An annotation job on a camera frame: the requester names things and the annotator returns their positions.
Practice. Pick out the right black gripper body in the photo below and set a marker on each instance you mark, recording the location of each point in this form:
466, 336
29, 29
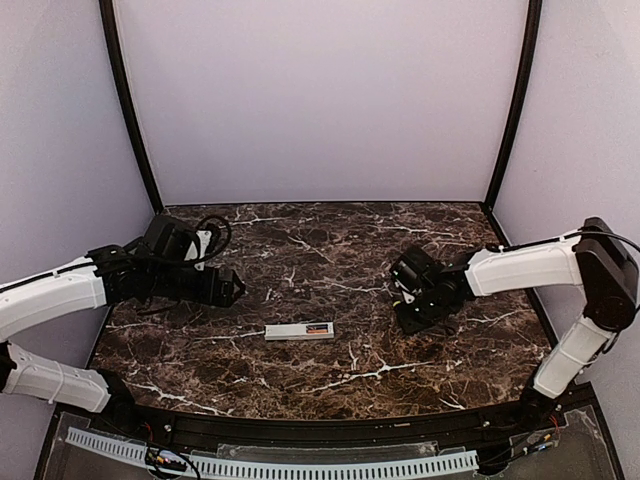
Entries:
417, 320

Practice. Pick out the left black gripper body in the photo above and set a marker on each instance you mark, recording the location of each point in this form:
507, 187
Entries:
220, 286

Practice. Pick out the white remote control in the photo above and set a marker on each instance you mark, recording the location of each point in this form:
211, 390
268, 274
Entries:
295, 332

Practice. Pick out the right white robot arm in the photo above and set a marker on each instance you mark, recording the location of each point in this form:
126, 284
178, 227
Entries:
591, 258

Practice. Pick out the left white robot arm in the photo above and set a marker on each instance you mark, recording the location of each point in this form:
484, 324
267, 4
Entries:
169, 261

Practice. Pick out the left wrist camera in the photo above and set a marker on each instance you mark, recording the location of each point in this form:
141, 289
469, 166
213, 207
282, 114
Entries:
213, 235

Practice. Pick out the white slotted cable duct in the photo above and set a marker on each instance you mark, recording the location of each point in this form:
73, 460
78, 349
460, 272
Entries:
410, 461

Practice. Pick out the black front table rail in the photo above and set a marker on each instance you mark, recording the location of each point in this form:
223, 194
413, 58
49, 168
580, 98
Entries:
477, 427

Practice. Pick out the right black frame post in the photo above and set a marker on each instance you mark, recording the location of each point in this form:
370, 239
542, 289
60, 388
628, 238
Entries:
521, 83

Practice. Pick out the black frame post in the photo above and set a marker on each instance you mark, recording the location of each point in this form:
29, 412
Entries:
521, 83
128, 110

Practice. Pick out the left black frame post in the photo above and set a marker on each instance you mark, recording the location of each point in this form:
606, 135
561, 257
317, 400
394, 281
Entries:
128, 110

